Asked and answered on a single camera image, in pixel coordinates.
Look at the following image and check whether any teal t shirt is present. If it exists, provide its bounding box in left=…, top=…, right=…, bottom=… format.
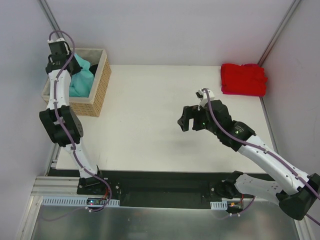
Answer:
left=69, top=53, right=94, bottom=98

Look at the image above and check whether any wicker laundry basket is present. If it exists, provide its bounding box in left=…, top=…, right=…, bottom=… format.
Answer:
left=41, top=47, right=112, bottom=118

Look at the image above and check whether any red t shirt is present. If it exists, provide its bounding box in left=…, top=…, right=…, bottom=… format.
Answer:
left=220, top=63, right=268, bottom=97

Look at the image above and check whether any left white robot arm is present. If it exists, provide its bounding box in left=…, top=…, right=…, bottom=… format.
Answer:
left=39, top=38, right=109, bottom=195

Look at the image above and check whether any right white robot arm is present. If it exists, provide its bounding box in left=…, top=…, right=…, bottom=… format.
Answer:
left=177, top=100, right=320, bottom=221

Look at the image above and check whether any black t shirt in basket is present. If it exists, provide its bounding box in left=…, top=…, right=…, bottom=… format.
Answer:
left=89, top=64, right=99, bottom=76

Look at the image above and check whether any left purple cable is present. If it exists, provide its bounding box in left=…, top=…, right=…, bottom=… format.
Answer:
left=39, top=30, right=118, bottom=222

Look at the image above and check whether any purple cable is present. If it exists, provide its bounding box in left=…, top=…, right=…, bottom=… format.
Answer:
left=39, top=30, right=118, bottom=222
left=201, top=87, right=320, bottom=226

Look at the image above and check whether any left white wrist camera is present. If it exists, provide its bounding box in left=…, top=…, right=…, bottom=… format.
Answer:
left=47, top=38, right=70, bottom=55

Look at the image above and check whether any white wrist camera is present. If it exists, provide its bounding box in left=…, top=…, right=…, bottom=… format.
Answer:
left=195, top=88, right=215, bottom=111
left=47, top=38, right=70, bottom=55

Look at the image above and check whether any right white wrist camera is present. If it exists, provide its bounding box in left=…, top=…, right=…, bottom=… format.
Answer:
left=195, top=88, right=215, bottom=111

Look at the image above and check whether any left aluminium frame post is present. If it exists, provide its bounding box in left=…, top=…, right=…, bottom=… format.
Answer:
left=36, top=0, right=68, bottom=43

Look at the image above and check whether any aluminium frame post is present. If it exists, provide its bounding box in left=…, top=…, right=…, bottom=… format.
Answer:
left=257, top=0, right=304, bottom=67
left=36, top=0, right=68, bottom=43

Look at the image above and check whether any right aluminium frame post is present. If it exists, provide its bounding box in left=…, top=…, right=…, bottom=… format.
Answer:
left=257, top=0, right=304, bottom=67

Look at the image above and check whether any right grey cable duct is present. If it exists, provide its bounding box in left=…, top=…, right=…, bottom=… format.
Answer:
left=210, top=200, right=228, bottom=211

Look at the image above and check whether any grey cable duct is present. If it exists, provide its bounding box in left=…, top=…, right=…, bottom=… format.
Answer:
left=210, top=200, right=228, bottom=211
left=42, top=196, right=120, bottom=208

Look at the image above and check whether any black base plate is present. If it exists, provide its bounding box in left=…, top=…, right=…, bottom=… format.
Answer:
left=76, top=169, right=276, bottom=208

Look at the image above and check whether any aluminium rail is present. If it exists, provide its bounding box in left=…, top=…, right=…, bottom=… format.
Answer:
left=32, top=176, right=83, bottom=196

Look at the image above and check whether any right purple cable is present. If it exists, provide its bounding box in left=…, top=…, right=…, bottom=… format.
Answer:
left=201, top=87, right=320, bottom=226

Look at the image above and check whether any left grey cable duct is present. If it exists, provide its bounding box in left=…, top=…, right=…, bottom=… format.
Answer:
left=42, top=196, right=120, bottom=208

